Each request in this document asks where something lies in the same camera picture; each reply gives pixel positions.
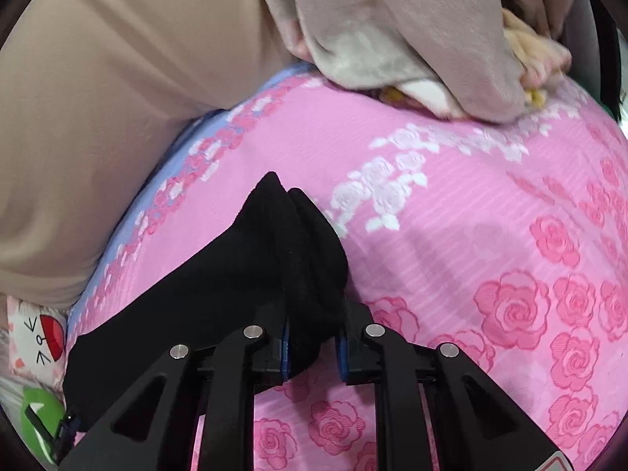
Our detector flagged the black pants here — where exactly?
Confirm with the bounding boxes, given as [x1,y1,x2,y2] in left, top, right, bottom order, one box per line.
[63,172,348,432]

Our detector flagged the pink rose bed sheet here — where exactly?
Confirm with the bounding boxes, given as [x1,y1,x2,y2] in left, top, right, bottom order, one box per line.
[68,66,627,470]

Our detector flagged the green round cushion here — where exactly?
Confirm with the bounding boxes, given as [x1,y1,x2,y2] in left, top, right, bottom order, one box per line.
[20,387,64,470]

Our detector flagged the white cat face pillow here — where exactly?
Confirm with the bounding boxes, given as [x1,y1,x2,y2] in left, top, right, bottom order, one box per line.
[7,297,67,390]

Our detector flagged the grey plush blanket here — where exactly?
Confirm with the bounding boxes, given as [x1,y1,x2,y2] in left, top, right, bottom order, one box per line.
[265,0,575,123]

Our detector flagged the yellow plush toy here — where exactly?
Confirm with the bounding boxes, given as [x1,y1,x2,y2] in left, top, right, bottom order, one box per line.
[378,9,571,120]

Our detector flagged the beige duvet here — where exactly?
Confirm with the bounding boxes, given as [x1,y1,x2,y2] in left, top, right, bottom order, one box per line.
[1,0,290,309]

